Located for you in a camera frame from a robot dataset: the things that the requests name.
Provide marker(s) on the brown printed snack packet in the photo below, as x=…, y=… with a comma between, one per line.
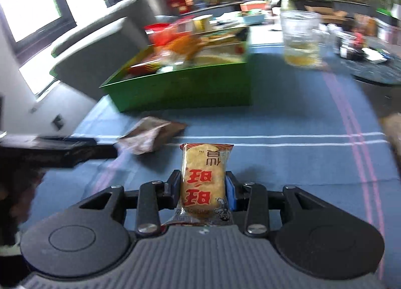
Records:
x=150, y=135

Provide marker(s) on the red yellow chips packet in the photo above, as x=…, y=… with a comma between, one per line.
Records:
x=181, y=46

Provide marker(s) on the red snack packet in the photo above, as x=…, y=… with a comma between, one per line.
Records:
x=156, y=30

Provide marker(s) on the black round side table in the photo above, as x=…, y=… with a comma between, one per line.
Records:
x=376, y=70

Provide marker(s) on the glass mug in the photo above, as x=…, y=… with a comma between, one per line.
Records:
x=300, y=38

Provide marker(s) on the yellow snack packet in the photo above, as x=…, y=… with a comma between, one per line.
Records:
x=200, y=182

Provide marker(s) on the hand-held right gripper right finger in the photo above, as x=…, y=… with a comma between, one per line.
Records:
x=230, y=187

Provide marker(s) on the yellow can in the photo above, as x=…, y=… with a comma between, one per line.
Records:
x=202, y=23

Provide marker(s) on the blue striped tablecloth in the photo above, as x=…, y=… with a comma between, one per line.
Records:
x=282, y=113

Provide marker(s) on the light blue basket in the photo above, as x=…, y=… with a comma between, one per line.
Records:
x=253, y=17

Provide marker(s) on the wall socket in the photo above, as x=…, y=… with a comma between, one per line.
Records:
x=58, y=122

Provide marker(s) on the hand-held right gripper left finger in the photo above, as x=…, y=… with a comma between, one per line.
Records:
x=150, y=201

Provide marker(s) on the open cardboard box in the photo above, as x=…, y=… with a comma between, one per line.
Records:
x=327, y=13

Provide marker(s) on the clear cracker packet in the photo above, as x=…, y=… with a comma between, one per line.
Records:
x=219, y=54

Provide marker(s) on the grey sofa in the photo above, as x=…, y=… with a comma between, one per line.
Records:
x=94, y=51

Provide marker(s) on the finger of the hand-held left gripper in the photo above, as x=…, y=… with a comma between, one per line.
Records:
x=91, y=152

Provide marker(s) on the green cardboard box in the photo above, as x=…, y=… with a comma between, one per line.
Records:
x=188, y=88

